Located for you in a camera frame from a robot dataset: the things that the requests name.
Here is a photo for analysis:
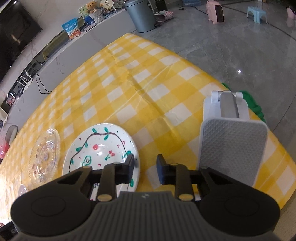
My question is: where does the brown teddy bear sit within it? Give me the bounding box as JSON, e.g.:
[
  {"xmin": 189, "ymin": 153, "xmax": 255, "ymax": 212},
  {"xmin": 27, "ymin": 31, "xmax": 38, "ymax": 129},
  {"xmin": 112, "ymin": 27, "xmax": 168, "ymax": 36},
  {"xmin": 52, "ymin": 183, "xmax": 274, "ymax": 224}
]
[{"xmin": 86, "ymin": 1, "xmax": 98, "ymax": 14}]

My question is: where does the white plate with vine drawing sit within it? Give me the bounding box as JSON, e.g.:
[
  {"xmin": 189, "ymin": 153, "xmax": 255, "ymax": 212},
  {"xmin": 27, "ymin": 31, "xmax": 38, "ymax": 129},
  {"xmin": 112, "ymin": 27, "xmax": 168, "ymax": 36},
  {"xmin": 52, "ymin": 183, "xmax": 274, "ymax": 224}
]
[{"xmin": 62, "ymin": 123, "xmax": 140, "ymax": 195}]

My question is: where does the clear glass patterned plate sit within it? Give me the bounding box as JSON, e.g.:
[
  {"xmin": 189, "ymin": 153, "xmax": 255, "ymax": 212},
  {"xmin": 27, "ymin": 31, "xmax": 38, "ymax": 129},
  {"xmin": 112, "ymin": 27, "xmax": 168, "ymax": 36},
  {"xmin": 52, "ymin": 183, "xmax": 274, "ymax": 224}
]
[{"xmin": 29, "ymin": 128, "xmax": 61, "ymax": 188}]

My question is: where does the black wall television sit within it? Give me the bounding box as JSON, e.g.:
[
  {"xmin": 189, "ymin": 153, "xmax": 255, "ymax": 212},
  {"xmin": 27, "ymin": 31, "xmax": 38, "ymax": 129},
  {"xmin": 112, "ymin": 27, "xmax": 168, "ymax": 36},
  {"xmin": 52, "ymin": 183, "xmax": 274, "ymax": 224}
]
[{"xmin": 0, "ymin": 1, "xmax": 42, "ymax": 79}]

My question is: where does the pink toy case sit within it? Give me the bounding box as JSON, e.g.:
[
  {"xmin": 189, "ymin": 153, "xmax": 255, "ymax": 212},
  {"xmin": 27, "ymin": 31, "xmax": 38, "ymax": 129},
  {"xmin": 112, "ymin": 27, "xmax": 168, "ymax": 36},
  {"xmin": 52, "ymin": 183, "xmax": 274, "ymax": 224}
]
[{"xmin": 0, "ymin": 141, "xmax": 10, "ymax": 159}]

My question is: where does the black power cable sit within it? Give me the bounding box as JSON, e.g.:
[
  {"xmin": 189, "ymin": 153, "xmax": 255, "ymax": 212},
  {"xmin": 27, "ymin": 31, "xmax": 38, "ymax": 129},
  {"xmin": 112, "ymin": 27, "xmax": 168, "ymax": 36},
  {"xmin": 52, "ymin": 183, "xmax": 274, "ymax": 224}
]
[{"xmin": 34, "ymin": 73, "xmax": 52, "ymax": 95}]

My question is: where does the yellow white checkered tablecloth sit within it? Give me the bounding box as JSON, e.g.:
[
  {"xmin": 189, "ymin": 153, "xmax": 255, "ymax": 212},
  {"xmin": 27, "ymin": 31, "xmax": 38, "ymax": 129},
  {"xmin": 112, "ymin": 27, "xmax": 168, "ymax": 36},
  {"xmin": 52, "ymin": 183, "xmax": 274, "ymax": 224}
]
[{"xmin": 0, "ymin": 33, "xmax": 296, "ymax": 225}]

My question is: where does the green cloth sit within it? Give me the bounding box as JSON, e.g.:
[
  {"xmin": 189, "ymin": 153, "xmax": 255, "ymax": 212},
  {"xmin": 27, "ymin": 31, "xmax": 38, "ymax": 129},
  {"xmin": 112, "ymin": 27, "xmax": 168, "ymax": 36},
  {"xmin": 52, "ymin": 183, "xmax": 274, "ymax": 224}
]
[{"xmin": 219, "ymin": 82, "xmax": 266, "ymax": 123}]

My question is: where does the blue snack bag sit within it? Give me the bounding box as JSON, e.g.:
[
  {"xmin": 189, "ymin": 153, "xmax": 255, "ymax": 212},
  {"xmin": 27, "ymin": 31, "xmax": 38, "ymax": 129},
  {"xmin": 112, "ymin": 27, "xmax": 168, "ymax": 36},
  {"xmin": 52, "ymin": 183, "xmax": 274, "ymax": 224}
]
[{"xmin": 61, "ymin": 18, "xmax": 81, "ymax": 40}]

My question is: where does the grey metal trash bin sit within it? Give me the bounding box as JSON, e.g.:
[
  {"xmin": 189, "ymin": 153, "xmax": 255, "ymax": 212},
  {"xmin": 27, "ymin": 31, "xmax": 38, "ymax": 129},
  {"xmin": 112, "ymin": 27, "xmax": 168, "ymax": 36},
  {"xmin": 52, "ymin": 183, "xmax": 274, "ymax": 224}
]
[{"xmin": 123, "ymin": 0, "xmax": 156, "ymax": 33}]

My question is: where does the small white sticker plate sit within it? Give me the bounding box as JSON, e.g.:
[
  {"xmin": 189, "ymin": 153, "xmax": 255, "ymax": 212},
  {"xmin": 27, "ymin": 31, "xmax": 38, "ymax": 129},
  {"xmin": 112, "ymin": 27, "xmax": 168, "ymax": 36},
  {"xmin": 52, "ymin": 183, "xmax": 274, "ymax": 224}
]
[{"xmin": 17, "ymin": 184, "xmax": 28, "ymax": 197}]

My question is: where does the light blue plastic stool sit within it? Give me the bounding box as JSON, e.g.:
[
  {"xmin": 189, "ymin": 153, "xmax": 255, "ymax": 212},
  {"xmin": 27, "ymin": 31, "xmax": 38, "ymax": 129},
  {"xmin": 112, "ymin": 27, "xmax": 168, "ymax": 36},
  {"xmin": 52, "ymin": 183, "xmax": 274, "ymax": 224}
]
[{"xmin": 247, "ymin": 6, "xmax": 267, "ymax": 24}]

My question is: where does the pink space heater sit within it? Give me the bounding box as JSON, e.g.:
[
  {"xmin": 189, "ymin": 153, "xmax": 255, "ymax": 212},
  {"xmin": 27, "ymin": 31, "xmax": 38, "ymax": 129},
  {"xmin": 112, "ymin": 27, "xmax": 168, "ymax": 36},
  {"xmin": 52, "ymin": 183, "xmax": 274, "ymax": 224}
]
[{"xmin": 206, "ymin": 0, "xmax": 224, "ymax": 24}]

